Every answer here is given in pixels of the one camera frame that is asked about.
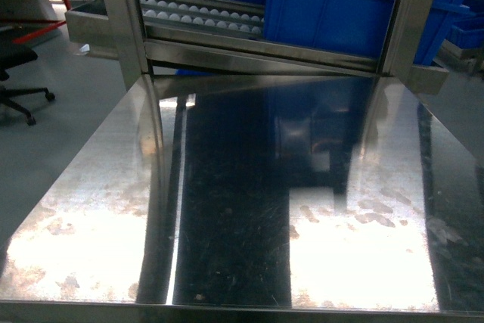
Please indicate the stainless steel roller rack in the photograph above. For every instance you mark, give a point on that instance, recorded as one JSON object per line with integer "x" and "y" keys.
{"x": 116, "y": 28}

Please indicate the large blue plastic crate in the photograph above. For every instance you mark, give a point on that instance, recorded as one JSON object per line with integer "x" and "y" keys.
{"x": 355, "y": 27}

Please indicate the blue crate far right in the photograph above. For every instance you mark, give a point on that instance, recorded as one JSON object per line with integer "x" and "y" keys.
{"x": 467, "y": 31}

